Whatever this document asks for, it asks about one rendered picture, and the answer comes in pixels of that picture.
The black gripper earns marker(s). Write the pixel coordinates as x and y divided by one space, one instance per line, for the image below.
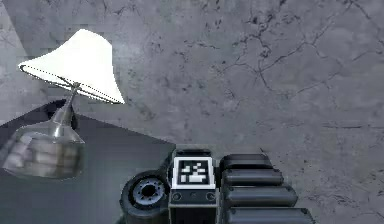
146 193

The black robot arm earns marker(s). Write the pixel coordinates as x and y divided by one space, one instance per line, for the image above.
253 193

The dark grey side table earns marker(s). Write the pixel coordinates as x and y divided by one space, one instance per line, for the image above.
100 186

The white shade silver table lamp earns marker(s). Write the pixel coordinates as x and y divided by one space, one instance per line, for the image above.
80 66

